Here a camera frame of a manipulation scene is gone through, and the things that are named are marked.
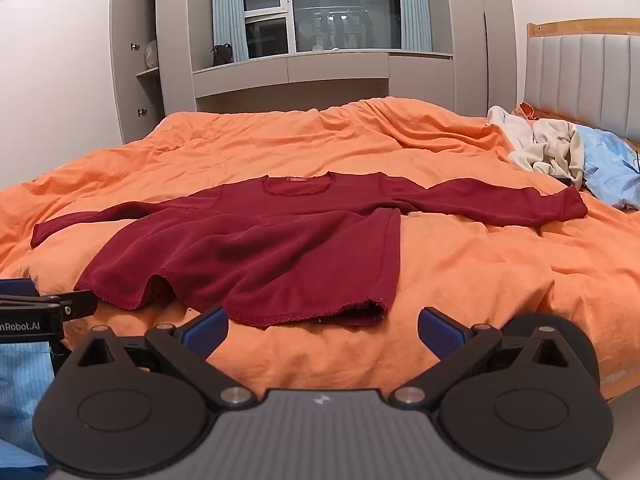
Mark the light blue curtain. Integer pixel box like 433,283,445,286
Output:
212,0,250,64
397,0,432,54

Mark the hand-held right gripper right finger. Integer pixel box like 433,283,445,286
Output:
390,306,572,409

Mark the orange duvet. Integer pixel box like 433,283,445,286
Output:
0,97,640,398

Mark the grey padded headboard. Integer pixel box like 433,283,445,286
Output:
522,20,640,137

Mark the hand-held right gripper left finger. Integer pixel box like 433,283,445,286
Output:
75,305,257,409

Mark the window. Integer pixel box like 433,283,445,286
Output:
242,0,402,59

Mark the grey built-in wardrobe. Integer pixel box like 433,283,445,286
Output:
110,0,517,146

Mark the light blue cloth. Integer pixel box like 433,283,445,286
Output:
575,125,640,211

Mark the cream garment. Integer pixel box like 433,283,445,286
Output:
487,105,586,190

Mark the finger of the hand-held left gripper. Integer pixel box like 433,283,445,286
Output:
0,289,97,319

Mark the dark red long-sleeved shirt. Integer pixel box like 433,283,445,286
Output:
30,171,589,330

